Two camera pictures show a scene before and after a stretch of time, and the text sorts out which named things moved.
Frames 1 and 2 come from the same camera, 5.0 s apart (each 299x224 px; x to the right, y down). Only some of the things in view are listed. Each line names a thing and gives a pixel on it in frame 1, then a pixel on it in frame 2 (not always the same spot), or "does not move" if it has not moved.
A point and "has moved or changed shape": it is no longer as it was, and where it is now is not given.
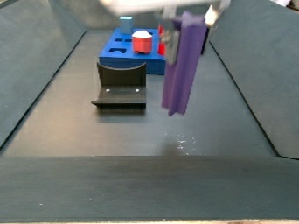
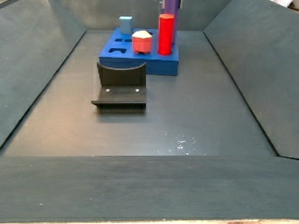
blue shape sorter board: (119, 56) does not move
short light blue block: (126, 24) does not move
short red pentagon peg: (142, 38) does not move
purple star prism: (190, 27) has moved or changed shape
